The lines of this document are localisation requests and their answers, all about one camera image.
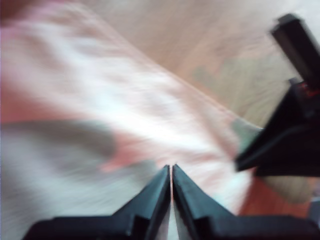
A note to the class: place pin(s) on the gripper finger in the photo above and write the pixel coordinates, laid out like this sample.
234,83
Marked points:
287,140
225,227
112,227

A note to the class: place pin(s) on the pink white checked tea towel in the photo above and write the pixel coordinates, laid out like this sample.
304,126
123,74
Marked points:
100,112

